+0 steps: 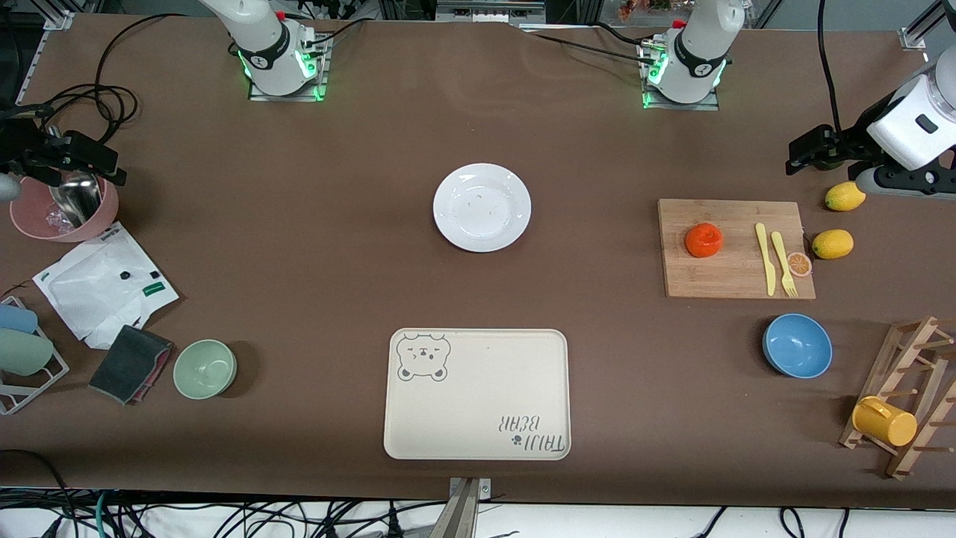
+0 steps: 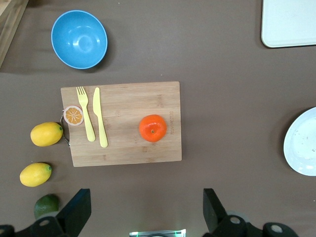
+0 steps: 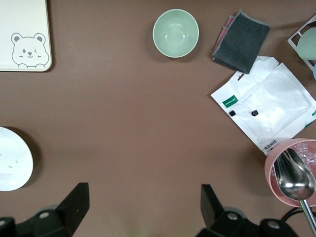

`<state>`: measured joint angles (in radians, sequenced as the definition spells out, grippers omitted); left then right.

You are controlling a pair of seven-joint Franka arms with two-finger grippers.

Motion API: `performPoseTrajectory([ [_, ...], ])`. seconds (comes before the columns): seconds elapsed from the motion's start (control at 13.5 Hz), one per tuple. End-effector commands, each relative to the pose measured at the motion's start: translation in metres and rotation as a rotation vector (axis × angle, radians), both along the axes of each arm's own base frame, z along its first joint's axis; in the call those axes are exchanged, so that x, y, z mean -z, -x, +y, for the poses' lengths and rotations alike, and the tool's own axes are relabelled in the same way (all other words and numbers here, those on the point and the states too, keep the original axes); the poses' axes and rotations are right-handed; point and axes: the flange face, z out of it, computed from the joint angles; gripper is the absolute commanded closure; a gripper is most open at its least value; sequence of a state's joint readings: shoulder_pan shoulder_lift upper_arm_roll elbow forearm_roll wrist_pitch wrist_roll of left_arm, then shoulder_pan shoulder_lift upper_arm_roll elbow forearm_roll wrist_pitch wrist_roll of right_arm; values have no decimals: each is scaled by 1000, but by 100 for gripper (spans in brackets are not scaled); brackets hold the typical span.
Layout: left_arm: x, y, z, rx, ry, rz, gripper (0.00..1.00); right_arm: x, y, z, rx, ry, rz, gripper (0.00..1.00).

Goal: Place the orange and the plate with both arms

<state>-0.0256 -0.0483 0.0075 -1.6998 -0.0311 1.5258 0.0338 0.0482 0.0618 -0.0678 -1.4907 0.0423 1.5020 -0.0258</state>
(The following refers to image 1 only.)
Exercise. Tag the wooden peg rack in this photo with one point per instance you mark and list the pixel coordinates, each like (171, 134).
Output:
(874, 381)

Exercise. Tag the yellow cup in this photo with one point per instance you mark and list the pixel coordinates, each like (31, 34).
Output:
(885, 422)

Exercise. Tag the yellow plastic knife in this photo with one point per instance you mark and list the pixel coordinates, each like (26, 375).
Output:
(765, 261)

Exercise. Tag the yellow plastic fork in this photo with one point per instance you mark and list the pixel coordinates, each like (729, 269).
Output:
(783, 258)

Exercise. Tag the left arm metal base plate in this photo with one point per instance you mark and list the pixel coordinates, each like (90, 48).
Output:
(648, 101)

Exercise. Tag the dark grey folded cloth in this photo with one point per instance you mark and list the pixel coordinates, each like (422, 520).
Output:
(128, 365)

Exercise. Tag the yellow lemon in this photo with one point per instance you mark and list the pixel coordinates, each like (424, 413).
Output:
(833, 244)
(844, 196)

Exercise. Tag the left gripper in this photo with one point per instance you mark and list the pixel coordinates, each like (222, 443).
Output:
(851, 142)

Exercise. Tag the white plastic bag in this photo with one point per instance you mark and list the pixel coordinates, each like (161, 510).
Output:
(89, 284)

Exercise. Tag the white round plate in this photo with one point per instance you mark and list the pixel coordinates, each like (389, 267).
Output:
(482, 208)

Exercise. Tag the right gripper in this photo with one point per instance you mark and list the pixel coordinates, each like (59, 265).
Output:
(28, 147)

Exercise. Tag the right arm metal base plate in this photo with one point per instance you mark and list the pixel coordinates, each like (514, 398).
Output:
(323, 75)

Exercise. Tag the toy orange slice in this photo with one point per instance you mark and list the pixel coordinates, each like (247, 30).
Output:
(800, 264)

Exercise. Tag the pink bowl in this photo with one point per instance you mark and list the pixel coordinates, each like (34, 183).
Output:
(30, 220)

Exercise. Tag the orange fruit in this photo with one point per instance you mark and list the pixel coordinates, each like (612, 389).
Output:
(703, 240)

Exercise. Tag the blue bowl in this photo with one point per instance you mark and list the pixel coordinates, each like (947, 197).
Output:
(797, 346)

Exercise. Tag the cream bear print tray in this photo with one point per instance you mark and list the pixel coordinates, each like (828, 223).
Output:
(478, 403)

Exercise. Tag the bamboo cutting board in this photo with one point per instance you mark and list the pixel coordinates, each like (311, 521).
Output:
(724, 276)

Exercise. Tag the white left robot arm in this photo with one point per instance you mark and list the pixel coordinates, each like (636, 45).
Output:
(702, 45)

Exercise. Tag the metal table edge bracket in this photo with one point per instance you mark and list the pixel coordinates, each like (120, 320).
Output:
(463, 508)

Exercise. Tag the metal scoop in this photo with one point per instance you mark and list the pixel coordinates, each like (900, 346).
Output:
(75, 198)

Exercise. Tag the pale blue cup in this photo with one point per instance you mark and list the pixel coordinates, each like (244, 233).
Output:
(15, 319)

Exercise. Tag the pale green cup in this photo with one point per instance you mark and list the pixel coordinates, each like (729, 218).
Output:
(22, 353)

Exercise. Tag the pale green bowl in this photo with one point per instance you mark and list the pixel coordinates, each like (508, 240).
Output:
(205, 369)

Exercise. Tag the aluminium frame bracket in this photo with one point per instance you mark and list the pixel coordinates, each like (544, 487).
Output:
(58, 20)
(915, 39)

